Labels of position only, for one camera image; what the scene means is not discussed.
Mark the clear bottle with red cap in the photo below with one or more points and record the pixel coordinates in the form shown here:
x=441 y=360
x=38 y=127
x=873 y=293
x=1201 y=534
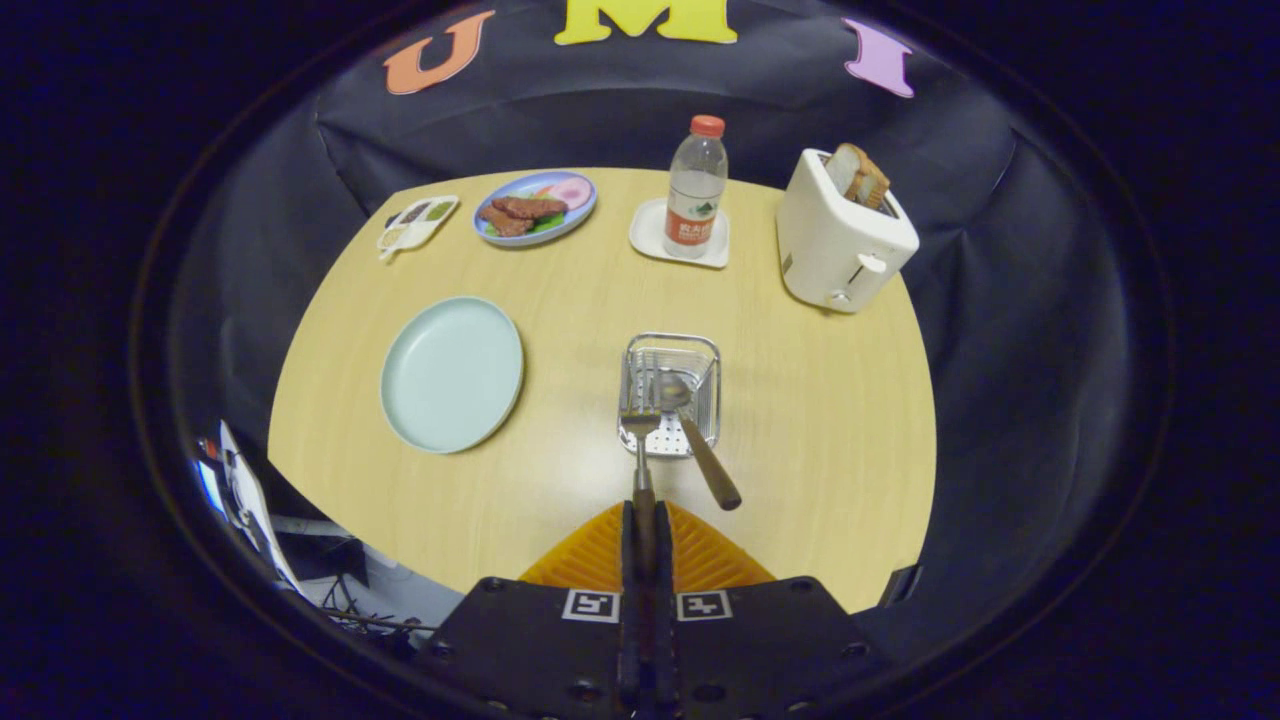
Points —
x=695 y=190

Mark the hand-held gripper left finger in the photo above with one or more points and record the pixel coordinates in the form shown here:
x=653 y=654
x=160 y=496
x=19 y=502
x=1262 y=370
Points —
x=540 y=650

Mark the white square coaster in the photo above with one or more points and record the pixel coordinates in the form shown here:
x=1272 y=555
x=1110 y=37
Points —
x=648 y=236

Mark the white panel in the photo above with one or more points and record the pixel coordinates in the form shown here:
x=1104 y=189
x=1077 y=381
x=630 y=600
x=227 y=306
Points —
x=250 y=490

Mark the white divided condiment tray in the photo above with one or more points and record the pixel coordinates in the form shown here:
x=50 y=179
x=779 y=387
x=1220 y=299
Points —
x=418 y=225

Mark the green lettuce leaf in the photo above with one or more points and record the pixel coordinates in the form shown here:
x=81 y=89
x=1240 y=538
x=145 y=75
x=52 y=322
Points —
x=548 y=223

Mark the toasted bread slice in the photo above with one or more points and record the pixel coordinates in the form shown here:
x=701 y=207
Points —
x=858 y=175

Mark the light green plate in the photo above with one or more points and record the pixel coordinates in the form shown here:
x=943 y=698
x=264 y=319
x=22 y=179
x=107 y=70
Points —
x=450 y=375

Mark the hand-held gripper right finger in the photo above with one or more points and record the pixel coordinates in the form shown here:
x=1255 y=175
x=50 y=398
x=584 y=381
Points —
x=760 y=650

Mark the black backdrop cloth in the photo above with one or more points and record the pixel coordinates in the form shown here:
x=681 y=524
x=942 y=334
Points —
x=620 y=110

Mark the brown meat slice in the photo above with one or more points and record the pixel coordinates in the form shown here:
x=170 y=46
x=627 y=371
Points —
x=505 y=223
x=530 y=207

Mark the white toaster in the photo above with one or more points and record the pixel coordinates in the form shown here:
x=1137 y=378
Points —
x=830 y=250

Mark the pink ham slice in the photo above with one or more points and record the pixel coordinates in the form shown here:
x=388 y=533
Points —
x=572 y=192

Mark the blue plate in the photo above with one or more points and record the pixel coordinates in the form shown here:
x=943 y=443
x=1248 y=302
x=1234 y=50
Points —
x=515 y=187

